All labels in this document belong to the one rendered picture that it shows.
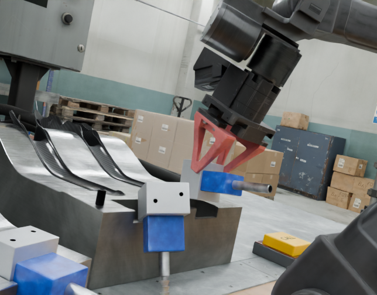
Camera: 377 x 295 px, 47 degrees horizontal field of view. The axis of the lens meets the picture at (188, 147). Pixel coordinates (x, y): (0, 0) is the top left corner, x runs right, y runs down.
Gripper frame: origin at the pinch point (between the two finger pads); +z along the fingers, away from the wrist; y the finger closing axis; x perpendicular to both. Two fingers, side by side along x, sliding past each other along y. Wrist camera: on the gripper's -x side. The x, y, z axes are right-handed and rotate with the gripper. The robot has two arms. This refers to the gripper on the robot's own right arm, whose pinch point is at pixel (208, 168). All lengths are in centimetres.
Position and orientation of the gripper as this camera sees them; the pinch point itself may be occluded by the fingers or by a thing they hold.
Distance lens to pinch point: 61.1
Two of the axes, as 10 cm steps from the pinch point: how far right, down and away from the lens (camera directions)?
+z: -4.9, 8.4, 2.4
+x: 5.8, 5.1, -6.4
